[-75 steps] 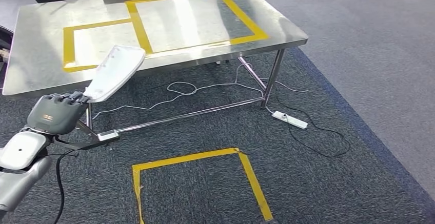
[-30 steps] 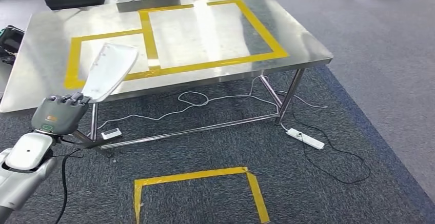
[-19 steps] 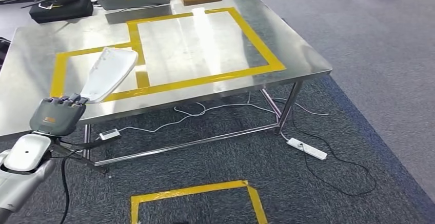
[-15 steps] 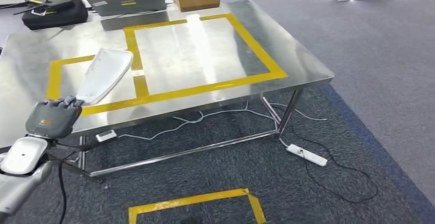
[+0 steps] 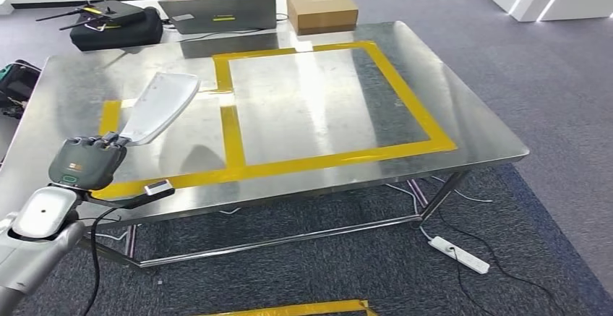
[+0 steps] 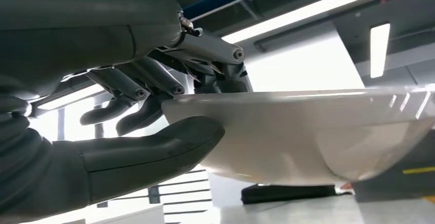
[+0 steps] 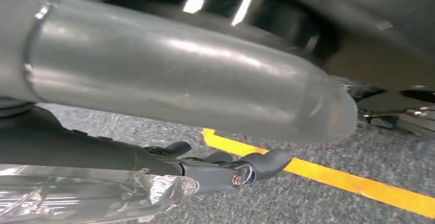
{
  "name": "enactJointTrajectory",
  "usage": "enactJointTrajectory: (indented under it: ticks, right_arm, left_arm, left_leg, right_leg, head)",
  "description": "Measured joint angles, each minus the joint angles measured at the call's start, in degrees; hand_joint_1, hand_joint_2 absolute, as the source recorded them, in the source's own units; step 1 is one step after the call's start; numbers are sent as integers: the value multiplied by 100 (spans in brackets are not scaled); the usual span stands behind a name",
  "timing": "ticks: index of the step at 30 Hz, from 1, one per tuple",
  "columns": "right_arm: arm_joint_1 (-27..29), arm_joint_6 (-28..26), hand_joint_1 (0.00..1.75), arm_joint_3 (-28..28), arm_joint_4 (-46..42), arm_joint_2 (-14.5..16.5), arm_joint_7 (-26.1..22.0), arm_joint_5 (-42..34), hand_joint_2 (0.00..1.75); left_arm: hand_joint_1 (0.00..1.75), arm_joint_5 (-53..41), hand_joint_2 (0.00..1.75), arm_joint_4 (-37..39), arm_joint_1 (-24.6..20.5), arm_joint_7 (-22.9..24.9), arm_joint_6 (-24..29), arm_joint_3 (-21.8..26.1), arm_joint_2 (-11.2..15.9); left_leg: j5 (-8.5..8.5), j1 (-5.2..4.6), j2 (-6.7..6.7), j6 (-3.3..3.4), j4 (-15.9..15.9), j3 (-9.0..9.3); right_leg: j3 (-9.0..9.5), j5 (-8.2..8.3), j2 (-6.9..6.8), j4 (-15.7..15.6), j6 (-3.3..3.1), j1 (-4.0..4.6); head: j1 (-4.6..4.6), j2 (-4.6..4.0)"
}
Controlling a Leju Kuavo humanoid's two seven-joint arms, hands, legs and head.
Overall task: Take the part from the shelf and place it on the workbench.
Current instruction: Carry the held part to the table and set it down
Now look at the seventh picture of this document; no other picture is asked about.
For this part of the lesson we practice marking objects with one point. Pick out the robot foot metal linkage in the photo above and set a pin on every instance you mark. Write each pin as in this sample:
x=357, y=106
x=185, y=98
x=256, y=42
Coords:
x=407, y=113

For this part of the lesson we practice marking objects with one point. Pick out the right arm ribbed grey sleeve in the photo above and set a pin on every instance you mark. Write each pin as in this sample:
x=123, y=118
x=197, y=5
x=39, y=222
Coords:
x=13, y=107

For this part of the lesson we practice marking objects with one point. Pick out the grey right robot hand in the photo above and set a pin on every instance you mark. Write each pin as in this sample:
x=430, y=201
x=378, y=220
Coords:
x=170, y=80

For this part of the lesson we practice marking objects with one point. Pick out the clear plastic film wrap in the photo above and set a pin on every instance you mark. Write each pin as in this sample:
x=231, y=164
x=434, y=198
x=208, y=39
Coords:
x=85, y=195

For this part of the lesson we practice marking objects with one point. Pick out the yellow floor tape square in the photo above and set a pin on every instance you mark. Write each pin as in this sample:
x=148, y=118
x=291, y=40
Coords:
x=339, y=181

